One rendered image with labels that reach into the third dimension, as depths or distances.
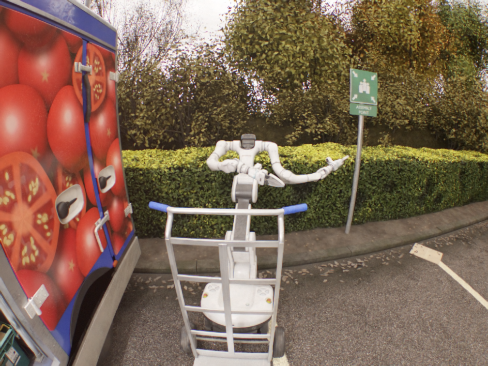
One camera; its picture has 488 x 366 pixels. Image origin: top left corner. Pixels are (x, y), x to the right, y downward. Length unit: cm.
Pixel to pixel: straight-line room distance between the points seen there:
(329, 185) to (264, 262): 133
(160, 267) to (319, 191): 215
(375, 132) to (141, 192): 526
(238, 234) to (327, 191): 171
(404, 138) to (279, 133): 341
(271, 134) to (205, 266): 329
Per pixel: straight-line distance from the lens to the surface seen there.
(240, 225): 183
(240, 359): 192
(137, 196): 302
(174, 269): 127
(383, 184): 374
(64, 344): 146
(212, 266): 261
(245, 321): 175
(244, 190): 192
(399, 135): 651
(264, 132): 502
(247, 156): 208
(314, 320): 221
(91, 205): 167
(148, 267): 276
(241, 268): 207
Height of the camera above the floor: 168
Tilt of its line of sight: 18 degrees down
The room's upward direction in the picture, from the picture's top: 1 degrees counter-clockwise
